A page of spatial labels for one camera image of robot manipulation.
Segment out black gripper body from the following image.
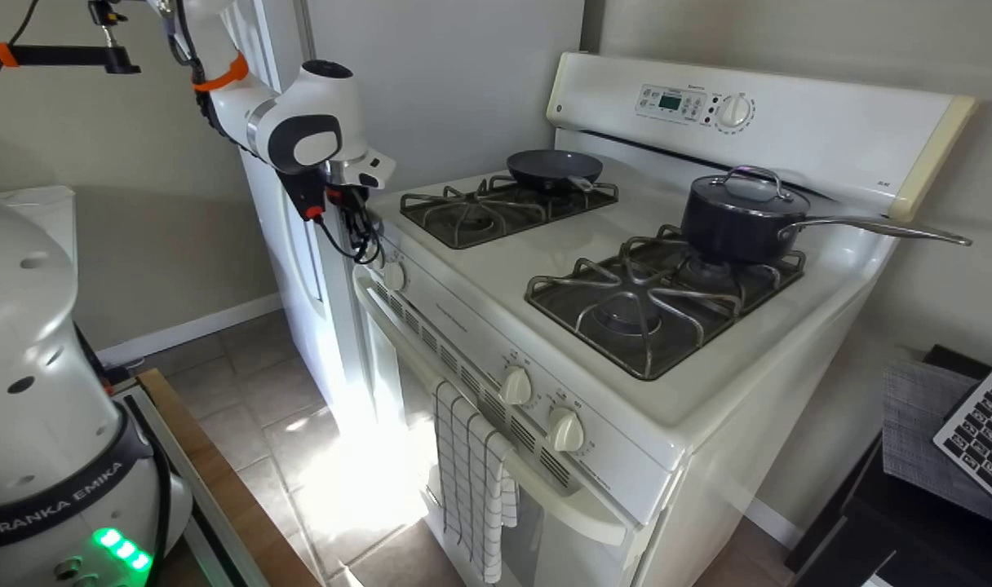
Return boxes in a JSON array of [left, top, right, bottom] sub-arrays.
[[324, 184, 371, 227]]

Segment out white gas stove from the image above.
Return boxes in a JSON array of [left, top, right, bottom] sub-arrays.
[[345, 48, 978, 587]]

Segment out black cast iron grate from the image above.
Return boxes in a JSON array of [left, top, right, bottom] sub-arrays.
[[521, 222, 809, 384], [398, 174, 621, 250]]

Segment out black frying pan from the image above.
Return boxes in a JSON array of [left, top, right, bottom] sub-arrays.
[[504, 148, 610, 200]]

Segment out white striped dish towel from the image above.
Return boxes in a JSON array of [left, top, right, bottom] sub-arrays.
[[429, 374, 521, 587]]

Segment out wooden edged table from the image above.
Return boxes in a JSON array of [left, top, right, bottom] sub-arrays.
[[116, 366, 327, 587]]

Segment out oven digital display panel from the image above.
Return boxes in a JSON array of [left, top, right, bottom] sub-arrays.
[[638, 81, 708, 128]]

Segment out glass saucepan lid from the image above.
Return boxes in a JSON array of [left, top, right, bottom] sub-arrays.
[[689, 165, 816, 219]]

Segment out white oven timer knob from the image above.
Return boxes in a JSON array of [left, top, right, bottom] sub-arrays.
[[716, 87, 761, 135]]

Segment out black desk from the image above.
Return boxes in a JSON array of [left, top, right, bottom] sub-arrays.
[[788, 342, 992, 587]]

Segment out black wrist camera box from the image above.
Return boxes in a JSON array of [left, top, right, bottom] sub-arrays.
[[279, 167, 332, 227]]

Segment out black mount clamp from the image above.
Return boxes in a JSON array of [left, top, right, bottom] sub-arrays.
[[85, 0, 130, 54]]

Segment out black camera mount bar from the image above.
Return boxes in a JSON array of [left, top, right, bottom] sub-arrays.
[[0, 39, 145, 79]]

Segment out white oven door handle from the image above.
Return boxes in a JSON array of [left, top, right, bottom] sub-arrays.
[[353, 270, 639, 547]]

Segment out dark saucepan with steel handle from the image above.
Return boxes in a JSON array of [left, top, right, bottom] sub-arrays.
[[679, 174, 972, 267]]

